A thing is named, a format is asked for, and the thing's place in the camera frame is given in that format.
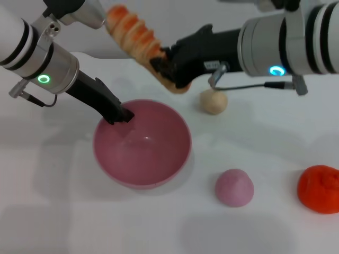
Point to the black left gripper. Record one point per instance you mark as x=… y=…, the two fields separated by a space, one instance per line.
x=92 y=95

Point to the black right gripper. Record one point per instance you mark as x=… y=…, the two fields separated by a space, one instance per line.
x=206 y=53

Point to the long striped bread roll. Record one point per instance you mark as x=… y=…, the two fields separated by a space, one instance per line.
x=137 y=42

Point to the pink plastic bowl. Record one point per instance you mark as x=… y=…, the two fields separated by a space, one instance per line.
x=143 y=148

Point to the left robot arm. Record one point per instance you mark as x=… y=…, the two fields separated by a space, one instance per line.
x=29 y=53

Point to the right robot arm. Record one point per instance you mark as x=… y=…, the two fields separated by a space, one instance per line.
x=291 y=42

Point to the beige round bun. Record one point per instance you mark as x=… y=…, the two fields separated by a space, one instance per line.
x=214 y=101

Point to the pink round bun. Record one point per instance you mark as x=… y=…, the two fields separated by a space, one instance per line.
x=234 y=189

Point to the orange-red round bun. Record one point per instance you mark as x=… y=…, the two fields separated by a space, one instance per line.
x=320 y=189

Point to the left wrist camera housing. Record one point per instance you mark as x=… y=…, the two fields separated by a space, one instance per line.
x=76 y=12

